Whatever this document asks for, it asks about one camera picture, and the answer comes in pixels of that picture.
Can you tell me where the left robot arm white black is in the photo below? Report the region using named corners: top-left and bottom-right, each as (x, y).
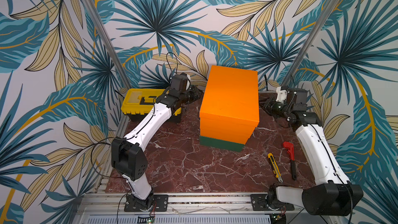
top-left (111, 73), bottom-right (203, 211)

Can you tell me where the red pipe wrench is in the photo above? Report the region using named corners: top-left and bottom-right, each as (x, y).
top-left (283, 142), bottom-right (297, 180)

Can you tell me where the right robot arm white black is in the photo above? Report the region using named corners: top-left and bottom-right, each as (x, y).
top-left (259, 86), bottom-right (363, 216)

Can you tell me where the large orange shoebox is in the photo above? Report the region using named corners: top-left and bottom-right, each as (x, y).
top-left (200, 118), bottom-right (259, 145)

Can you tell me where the front aluminium rail frame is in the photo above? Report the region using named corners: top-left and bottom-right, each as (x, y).
top-left (72, 191), bottom-right (344, 224)

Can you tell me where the right aluminium corner post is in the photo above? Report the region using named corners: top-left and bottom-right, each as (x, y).
top-left (282, 0), bottom-right (339, 87)

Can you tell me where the yellow utility knife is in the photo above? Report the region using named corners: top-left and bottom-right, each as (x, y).
top-left (267, 153), bottom-right (283, 183)

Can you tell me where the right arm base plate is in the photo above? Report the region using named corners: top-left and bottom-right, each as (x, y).
top-left (250, 194), bottom-right (295, 211)

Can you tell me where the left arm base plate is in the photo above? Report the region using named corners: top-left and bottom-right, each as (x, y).
top-left (124, 194), bottom-right (169, 213)

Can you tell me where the green shoebox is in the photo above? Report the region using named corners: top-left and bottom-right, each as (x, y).
top-left (199, 136), bottom-right (245, 152)

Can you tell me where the aluminium corner post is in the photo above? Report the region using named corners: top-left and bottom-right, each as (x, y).
top-left (282, 0), bottom-right (339, 87)
top-left (82, 0), bottom-right (132, 89)

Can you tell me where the white slotted cable duct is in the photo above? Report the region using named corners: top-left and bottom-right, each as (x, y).
top-left (82, 214), bottom-right (271, 224)

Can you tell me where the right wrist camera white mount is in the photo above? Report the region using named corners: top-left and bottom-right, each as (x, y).
top-left (276, 86), bottom-right (288, 103)

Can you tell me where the yellow black toolbox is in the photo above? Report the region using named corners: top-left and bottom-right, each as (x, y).
top-left (121, 88), bottom-right (164, 122)

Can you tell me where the left aluminium corner post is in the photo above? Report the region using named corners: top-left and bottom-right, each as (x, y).
top-left (82, 0), bottom-right (132, 89)

